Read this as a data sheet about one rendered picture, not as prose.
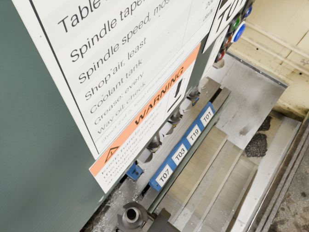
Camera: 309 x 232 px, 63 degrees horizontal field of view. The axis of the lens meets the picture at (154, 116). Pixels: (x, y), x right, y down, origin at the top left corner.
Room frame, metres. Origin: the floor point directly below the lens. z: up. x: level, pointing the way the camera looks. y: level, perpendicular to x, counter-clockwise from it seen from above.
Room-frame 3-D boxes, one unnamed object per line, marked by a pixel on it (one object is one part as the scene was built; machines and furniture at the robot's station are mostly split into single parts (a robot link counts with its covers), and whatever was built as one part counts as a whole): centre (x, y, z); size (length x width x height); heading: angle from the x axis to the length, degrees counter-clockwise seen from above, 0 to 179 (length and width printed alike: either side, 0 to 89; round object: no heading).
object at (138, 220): (0.04, 0.02, 1.41); 0.04 x 0.04 x 0.07
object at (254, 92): (0.72, -0.11, 0.75); 0.89 x 0.70 x 0.26; 61
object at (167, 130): (0.33, -0.03, 1.21); 0.07 x 0.05 x 0.01; 61
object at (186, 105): (0.42, -0.08, 1.21); 0.07 x 0.05 x 0.01; 61
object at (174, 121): (0.38, -0.06, 1.21); 0.06 x 0.06 x 0.03
